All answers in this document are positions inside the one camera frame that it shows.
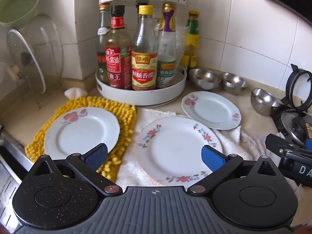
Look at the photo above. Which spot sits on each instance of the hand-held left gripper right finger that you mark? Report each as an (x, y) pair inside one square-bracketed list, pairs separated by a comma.
[(212, 158)]

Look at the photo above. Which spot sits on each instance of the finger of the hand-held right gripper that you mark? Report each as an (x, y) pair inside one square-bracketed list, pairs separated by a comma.
[(277, 142), (308, 144)]

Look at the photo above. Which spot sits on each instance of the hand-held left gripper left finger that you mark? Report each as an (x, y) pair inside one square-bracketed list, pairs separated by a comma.
[(96, 157)]

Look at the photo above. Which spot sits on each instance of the pale blue pink flower plate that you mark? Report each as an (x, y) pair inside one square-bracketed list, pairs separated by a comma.
[(80, 136), (212, 109)]

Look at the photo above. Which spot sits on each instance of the white plate with floral rim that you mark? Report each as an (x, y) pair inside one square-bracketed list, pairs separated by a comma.
[(175, 151)]

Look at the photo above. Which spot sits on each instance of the stainless steel bowl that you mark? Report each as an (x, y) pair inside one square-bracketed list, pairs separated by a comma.
[(264, 102), (234, 84), (204, 79)]

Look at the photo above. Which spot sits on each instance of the brown phone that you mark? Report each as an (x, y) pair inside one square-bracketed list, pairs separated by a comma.
[(308, 130)]

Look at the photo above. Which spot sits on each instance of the metal stove burner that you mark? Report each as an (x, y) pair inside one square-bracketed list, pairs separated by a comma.
[(292, 126)]

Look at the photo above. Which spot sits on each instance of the white towel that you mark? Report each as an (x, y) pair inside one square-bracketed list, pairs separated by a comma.
[(243, 143)]

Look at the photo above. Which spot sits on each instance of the yellow chenille mat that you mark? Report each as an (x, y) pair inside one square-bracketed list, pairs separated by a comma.
[(121, 117)]

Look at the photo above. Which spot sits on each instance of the black stove pan support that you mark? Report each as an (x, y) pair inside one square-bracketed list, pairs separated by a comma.
[(291, 82)]

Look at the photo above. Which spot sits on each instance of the white garlic bulb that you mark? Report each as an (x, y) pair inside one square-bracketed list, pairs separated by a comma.
[(75, 93)]

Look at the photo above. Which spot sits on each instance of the white rotating condiment rack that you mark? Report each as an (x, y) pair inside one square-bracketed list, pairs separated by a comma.
[(146, 95)]

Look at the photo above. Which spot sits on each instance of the stainless steel sink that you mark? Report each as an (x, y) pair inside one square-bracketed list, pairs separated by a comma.
[(9, 165)]

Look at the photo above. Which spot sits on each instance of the red label soy sauce bottle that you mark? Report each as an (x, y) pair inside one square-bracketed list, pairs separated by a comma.
[(118, 63)]

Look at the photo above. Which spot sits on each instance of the yellow cap vinegar bottle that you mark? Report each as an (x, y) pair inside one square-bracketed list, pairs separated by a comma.
[(143, 65)]

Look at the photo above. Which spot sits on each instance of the clear plastic bag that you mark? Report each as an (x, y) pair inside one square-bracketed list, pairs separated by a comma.
[(180, 46)]

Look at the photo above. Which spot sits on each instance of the clear glass lid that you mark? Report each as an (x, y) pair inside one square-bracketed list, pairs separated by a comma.
[(48, 43)]

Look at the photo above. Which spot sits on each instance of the purple label sauce bottle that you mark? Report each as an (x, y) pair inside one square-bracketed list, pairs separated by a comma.
[(167, 43)]

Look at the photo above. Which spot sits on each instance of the yellow green label bottle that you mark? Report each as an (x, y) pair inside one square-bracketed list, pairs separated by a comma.
[(192, 34)]

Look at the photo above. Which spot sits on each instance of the green glass bottle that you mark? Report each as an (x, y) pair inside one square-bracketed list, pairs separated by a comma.
[(103, 29)]

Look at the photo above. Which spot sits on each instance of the white rimmed glass pot lid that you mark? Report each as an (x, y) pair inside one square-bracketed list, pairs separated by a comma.
[(17, 46)]

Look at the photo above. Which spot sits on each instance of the black range hood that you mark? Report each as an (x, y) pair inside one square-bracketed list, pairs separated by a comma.
[(292, 2)]

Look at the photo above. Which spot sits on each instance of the green plastic bowl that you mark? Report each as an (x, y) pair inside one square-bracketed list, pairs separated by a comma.
[(17, 4)]

